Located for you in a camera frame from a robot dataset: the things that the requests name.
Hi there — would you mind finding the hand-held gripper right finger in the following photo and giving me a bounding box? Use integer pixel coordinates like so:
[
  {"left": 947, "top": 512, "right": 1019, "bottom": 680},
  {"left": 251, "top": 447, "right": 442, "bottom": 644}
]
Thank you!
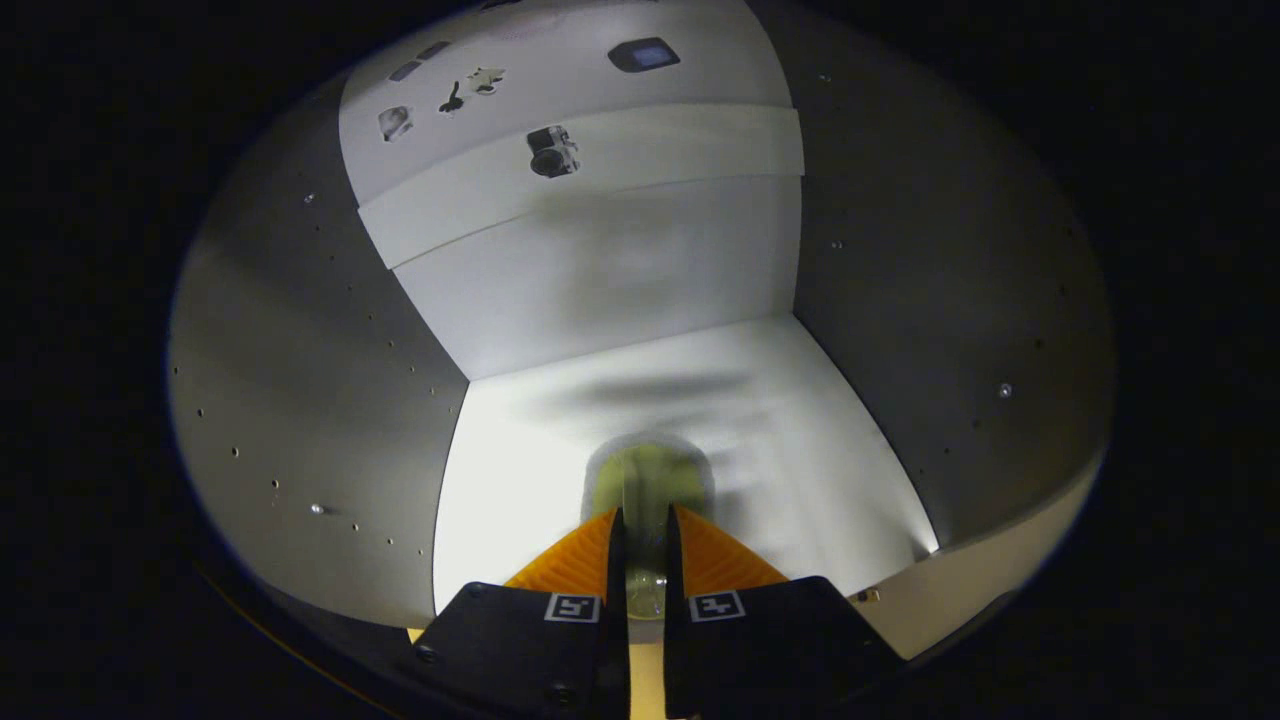
[{"left": 662, "top": 503, "right": 908, "bottom": 720}]

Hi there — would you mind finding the clear green container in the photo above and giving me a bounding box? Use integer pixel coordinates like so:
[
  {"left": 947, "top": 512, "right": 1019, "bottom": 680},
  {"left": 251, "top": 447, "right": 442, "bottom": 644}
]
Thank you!
[{"left": 580, "top": 433, "right": 717, "bottom": 621}]

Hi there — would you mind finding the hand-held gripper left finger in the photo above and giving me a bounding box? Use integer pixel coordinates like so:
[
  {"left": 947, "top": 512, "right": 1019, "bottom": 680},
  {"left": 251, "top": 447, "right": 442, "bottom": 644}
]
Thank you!
[{"left": 413, "top": 505, "right": 631, "bottom": 720}]

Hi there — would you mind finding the grey cabinet body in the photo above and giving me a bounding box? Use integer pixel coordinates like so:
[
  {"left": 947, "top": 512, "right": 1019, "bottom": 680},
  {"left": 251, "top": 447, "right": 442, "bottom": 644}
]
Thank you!
[{"left": 165, "top": 0, "right": 1116, "bottom": 661}]

